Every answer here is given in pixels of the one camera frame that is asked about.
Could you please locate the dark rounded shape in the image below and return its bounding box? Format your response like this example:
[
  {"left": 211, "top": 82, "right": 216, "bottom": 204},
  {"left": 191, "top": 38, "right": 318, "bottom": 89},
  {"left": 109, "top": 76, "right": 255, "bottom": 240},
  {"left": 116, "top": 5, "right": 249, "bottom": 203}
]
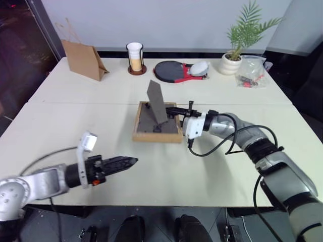
[{"left": 175, "top": 214, "right": 210, "bottom": 242}]

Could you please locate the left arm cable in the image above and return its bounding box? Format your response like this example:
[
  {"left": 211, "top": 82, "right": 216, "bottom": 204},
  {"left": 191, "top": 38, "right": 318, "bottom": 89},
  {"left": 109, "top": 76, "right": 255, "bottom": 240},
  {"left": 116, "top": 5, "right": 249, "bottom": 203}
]
[{"left": 19, "top": 147, "right": 79, "bottom": 177}]

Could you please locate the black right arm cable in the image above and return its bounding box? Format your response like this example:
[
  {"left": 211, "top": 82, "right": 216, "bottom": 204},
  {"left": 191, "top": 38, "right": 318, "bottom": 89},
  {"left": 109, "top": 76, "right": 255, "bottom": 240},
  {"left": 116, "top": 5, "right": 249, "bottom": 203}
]
[{"left": 187, "top": 112, "right": 285, "bottom": 217}]

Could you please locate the black table clamp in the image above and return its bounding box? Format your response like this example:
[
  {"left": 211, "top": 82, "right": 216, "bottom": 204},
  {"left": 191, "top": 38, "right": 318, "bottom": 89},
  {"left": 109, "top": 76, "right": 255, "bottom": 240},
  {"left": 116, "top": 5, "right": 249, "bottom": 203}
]
[
  {"left": 80, "top": 225, "right": 97, "bottom": 242},
  {"left": 219, "top": 223, "right": 241, "bottom": 242}
]

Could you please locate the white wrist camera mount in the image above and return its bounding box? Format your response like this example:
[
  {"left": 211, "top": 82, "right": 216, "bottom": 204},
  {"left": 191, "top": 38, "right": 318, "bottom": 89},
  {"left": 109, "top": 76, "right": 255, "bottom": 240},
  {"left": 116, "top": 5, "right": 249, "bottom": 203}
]
[
  {"left": 76, "top": 131, "right": 98, "bottom": 190},
  {"left": 182, "top": 113, "right": 205, "bottom": 140}
]

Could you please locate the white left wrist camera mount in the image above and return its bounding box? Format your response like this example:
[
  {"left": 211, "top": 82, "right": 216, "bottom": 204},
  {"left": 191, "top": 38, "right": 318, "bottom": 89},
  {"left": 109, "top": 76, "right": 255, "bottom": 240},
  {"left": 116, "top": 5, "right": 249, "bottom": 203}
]
[{"left": 76, "top": 131, "right": 98, "bottom": 190}]

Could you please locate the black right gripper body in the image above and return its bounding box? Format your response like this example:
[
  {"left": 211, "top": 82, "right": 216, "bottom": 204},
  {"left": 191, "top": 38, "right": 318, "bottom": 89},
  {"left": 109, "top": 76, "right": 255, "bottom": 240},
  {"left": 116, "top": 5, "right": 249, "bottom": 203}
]
[{"left": 185, "top": 100, "right": 204, "bottom": 119}]

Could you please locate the white rounded plastic object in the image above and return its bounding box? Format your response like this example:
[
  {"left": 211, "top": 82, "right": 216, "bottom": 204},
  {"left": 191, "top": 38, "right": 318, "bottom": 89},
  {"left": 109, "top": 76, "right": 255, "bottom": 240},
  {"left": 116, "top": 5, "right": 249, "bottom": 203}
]
[{"left": 189, "top": 61, "right": 211, "bottom": 77}]

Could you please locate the cup stack in black holder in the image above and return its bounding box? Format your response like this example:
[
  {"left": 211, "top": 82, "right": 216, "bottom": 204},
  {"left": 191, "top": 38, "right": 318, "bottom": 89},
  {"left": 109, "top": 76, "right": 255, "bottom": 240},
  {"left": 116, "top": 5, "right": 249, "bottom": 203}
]
[{"left": 127, "top": 44, "right": 148, "bottom": 76}]

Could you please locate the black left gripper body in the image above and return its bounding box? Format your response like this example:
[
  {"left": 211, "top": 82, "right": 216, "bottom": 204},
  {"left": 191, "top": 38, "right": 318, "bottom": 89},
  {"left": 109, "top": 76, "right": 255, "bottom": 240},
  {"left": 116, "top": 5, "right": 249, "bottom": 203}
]
[{"left": 85, "top": 155, "right": 107, "bottom": 187}]

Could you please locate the green plant in white pot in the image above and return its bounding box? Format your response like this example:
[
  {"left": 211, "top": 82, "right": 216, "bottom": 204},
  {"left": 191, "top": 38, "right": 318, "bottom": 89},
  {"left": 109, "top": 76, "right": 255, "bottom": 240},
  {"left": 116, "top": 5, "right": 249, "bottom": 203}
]
[{"left": 218, "top": 3, "right": 284, "bottom": 76}]

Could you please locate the white paper cup stack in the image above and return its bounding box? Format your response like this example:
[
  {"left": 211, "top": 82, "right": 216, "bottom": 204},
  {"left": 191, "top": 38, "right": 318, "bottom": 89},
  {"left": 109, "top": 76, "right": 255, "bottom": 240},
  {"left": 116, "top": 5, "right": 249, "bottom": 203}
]
[{"left": 126, "top": 42, "right": 143, "bottom": 72}]

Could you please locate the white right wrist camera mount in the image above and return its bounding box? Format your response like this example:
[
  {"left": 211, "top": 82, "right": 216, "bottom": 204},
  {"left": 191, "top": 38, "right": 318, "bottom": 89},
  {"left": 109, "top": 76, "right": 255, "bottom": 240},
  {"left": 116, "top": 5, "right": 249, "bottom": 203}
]
[{"left": 182, "top": 113, "right": 205, "bottom": 140}]

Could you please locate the brown paper bag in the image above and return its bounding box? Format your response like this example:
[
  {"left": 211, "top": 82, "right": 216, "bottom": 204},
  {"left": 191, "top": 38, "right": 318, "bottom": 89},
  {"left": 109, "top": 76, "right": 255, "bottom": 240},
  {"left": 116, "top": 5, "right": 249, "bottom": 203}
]
[{"left": 56, "top": 17, "right": 110, "bottom": 82}]

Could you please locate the clear plastic bag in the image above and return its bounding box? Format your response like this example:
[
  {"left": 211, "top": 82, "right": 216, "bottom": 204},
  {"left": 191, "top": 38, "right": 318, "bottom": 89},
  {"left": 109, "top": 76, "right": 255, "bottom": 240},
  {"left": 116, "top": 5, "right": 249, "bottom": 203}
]
[{"left": 235, "top": 55, "right": 273, "bottom": 89}]

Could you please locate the black round paddle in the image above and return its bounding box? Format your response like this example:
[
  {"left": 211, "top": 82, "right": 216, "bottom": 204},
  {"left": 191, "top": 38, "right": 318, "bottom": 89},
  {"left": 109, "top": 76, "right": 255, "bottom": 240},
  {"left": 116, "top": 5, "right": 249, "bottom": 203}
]
[{"left": 153, "top": 60, "right": 188, "bottom": 84}]

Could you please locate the wooden picture frame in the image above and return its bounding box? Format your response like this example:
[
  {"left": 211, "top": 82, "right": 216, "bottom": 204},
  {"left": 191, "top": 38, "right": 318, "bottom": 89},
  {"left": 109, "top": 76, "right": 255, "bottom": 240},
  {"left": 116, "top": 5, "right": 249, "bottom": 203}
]
[{"left": 132, "top": 80, "right": 183, "bottom": 144}]

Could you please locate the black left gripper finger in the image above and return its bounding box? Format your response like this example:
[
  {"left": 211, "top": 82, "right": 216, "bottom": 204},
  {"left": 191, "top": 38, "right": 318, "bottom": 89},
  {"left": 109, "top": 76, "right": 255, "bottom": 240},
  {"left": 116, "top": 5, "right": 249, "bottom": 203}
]
[
  {"left": 102, "top": 156, "right": 139, "bottom": 168},
  {"left": 104, "top": 163, "right": 137, "bottom": 176}
]

